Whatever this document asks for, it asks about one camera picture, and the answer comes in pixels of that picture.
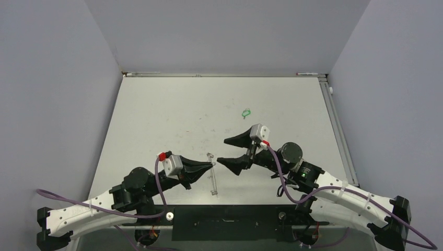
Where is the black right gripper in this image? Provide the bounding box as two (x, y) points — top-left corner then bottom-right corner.
(218, 127), (291, 174)

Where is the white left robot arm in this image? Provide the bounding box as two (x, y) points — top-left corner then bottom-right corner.
(36, 152), (215, 250)

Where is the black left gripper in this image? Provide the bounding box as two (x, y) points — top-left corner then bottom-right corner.
(144, 156), (213, 198)

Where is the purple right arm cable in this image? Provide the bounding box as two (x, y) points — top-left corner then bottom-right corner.
(264, 143), (437, 251)

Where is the green key tag with key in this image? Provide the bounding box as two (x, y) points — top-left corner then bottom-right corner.
(241, 108), (251, 119)

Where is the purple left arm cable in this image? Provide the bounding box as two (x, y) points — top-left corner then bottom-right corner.
(36, 154), (181, 251)

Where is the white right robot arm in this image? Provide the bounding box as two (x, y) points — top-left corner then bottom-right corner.
(217, 124), (411, 250)

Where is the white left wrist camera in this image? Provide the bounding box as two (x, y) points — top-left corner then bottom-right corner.
(158, 152), (184, 179)

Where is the aluminium table frame rail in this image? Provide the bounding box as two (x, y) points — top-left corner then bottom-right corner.
(318, 74), (359, 187)

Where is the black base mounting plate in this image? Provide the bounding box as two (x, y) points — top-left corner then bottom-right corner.
(132, 204), (326, 246)

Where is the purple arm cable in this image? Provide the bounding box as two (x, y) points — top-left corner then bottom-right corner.
(36, 154), (181, 251)
(264, 143), (437, 251)

